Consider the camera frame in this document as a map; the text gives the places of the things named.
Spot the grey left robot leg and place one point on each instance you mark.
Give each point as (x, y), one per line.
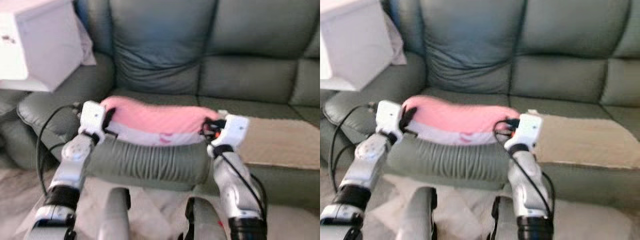
(417, 215)
(115, 215)

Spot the grey-green leather sofa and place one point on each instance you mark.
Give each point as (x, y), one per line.
(560, 75)
(250, 75)

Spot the grey right robot leg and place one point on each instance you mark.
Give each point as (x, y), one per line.
(505, 222)
(205, 222)

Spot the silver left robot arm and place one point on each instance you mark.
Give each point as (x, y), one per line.
(72, 160)
(367, 160)

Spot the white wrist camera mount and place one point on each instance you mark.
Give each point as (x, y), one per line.
(388, 116)
(234, 129)
(92, 117)
(529, 127)

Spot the beige seat blanket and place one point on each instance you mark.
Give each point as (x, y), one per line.
(585, 140)
(280, 142)

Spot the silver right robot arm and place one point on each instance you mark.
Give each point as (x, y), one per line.
(527, 190)
(235, 190)

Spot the pale pink cloth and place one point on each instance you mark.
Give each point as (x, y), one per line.
(398, 47)
(88, 50)

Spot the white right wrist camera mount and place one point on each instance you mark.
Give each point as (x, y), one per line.
(234, 129)
(529, 127)

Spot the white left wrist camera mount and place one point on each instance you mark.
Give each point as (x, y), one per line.
(388, 116)
(92, 117)

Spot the grey robot leg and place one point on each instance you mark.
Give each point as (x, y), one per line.
(205, 222)
(115, 215)
(505, 222)
(417, 215)

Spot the pink and white pillow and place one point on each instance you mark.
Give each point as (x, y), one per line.
(160, 117)
(460, 117)

